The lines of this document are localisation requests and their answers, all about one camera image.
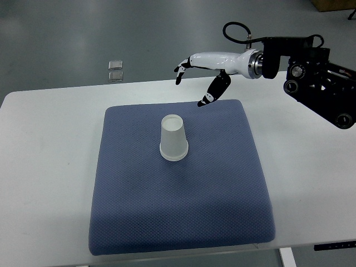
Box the black table control panel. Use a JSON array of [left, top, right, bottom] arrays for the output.
[[314, 241, 356, 251]]

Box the upper metal floor plate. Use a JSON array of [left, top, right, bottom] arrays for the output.
[[108, 60, 123, 70]]

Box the blue mesh cushion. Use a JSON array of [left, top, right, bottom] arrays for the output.
[[88, 100, 275, 255]]

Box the black tripod leg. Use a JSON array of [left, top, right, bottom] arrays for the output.
[[348, 9, 356, 20]]

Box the metal floor plate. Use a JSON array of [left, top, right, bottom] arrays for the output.
[[108, 71, 123, 82], [108, 60, 123, 70]]

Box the white table leg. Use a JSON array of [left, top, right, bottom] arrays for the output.
[[279, 248, 296, 267]]

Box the lower metal floor plate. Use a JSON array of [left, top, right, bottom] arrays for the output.
[[108, 71, 123, 82]]

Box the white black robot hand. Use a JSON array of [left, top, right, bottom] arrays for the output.
[[174, 49, 263, 107]]

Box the white paper cup centre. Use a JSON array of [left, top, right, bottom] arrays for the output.
[[160, 114, 189, 161]]

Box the brown cardboard box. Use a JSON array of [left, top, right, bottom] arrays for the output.
[[311, 0, 355, 12]]

